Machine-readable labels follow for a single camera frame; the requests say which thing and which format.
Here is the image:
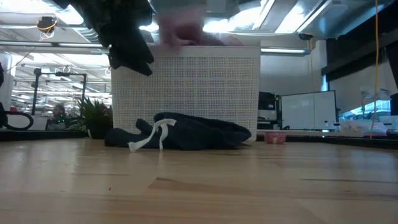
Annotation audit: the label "pink garment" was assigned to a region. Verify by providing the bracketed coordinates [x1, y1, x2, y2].
[155, 7, 245, 48]

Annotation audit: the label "navy blue garment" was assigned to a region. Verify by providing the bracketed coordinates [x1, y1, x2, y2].
[52, 0, 157, 77]

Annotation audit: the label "black garment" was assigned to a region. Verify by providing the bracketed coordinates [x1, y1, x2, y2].
[104, 111, 252, 153]

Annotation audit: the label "white perforated plastic basket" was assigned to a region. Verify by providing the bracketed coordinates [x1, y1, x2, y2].
[111, 45, 261, 142]

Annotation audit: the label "black electronic equipment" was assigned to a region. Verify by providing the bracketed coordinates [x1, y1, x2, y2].
[257, 91, 282, 130]

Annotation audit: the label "small pink cup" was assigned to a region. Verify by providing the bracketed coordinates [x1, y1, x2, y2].
[264, 131, 287, 145]

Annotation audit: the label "green potted plant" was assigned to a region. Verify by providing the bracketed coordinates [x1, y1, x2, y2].
[69, 96, 114, 140]

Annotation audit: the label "whiteboard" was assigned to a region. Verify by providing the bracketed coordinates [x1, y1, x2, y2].
[280, 90, 338, 131]

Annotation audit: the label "person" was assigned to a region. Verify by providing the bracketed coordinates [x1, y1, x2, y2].
[45, 104, 71, 131]

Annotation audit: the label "black metal stand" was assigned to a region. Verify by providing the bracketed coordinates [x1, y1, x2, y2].
[30, 67, 88, 117]

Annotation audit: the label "white desk lamp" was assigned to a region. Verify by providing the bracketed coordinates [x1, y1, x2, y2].
[359, 86, 391, 104]

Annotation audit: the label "black cable loop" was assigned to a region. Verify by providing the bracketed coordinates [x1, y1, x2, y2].
[0, 110, 35, 132]

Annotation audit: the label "black aluminium table frame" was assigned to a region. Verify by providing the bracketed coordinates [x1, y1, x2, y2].
[0, 129, 398, 151]

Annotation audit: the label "yellow cable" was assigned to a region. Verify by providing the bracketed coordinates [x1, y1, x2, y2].
[369, 0, 379, 139]

